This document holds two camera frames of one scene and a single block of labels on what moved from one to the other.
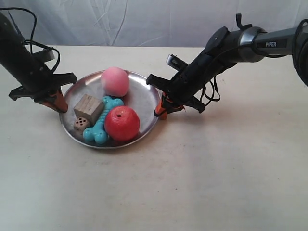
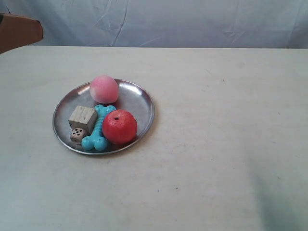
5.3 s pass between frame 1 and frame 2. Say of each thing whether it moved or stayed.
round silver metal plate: moved
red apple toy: stayed
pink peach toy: moved
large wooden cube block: moved
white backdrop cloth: stayed
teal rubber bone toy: moved
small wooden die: moved
